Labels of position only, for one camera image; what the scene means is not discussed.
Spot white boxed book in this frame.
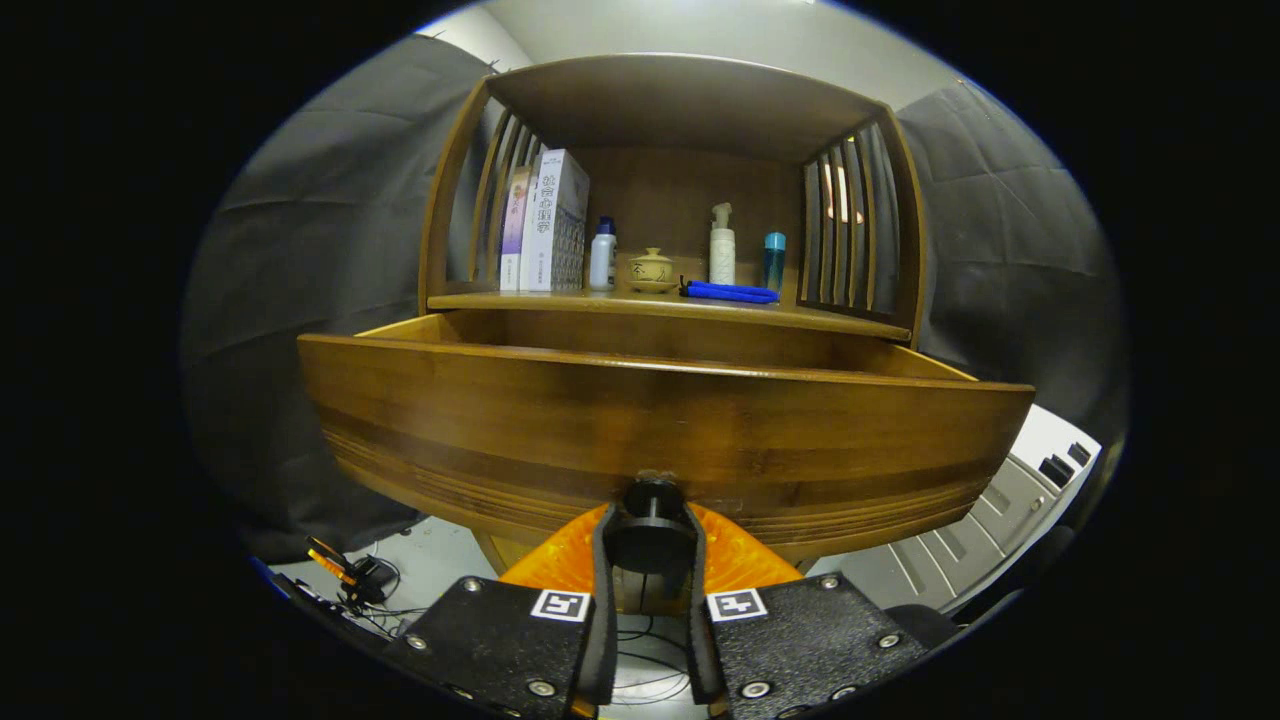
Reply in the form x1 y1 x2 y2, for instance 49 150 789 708
520 149 591 292

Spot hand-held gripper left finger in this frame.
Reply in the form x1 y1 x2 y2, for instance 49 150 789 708
385 503 619 720

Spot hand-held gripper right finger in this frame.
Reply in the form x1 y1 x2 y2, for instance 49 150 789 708
683 503 929 720

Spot black backdrop cloth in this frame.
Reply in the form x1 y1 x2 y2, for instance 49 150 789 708
180 35 1131 566

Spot white drawer unit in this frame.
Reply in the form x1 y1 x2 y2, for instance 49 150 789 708
805 403 1103 613

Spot beige lidded teacup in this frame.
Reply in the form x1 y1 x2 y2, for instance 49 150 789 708
627 247 677 295

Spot wooden countertop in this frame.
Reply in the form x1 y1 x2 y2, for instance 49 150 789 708
428 288 913 343

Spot blue folded cloth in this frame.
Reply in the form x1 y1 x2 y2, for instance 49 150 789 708
679 278 780 305

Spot white bottle with blue cap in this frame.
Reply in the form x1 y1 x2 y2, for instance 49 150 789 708
589 216 618 292

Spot purple book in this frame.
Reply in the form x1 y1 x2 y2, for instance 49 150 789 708
499 165 536 292

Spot brown wooden cabinet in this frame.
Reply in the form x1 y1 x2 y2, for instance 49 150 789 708
418 53 929 613

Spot orange and black device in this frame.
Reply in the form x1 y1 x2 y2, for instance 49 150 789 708
305 536 401 607

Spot white pump bottle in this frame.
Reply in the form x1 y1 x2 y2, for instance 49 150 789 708
708 202 737 286

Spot wooden drawer with black knob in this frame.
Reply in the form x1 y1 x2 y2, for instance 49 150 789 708
297 308 1036 613

